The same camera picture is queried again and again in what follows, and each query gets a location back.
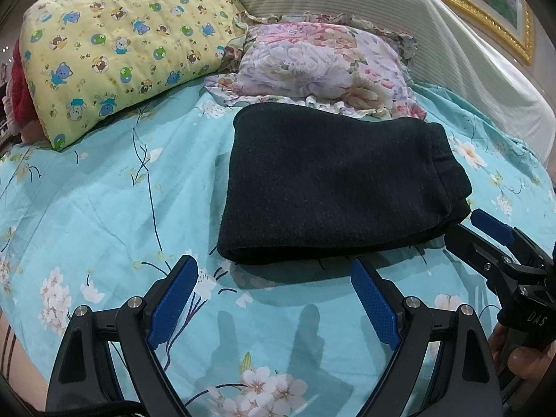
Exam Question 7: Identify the black pants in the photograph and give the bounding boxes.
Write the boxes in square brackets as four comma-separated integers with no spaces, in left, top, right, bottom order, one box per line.
[216,103,473,265]

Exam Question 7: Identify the yellow printed pillow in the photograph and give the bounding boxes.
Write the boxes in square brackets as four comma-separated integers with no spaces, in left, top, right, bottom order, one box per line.
[19,0,246,152]

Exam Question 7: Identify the floral ruffled pillow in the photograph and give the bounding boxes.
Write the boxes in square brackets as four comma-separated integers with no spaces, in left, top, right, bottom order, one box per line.
[203,14,428,121]

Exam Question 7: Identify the red cloth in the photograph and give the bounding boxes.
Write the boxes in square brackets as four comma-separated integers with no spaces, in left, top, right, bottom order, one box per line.
[9,39,39,123]

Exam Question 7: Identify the gold framed picture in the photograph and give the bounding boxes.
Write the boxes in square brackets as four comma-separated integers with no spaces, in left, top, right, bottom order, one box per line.
[386,0,535,66]

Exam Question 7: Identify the turquoise floral bed sheet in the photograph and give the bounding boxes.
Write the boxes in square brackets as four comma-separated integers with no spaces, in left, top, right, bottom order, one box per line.
[0,80,556,417]

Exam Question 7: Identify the white striped headboard cushion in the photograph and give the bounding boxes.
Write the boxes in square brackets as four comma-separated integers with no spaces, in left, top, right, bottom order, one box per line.
[204,0,556,161]

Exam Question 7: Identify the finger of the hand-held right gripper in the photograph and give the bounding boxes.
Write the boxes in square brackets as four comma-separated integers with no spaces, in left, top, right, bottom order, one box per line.
[442,223,523,297]
[470,207,556,271]

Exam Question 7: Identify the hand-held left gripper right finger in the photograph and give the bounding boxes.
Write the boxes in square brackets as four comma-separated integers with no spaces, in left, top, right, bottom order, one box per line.
[350,257,505,417]

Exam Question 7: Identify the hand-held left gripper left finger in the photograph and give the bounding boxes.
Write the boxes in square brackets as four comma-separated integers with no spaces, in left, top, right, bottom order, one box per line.
[46,254,199,417]

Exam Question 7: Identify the person's right hand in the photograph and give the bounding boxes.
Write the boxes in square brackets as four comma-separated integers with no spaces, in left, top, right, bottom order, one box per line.
[486,326,556,396]

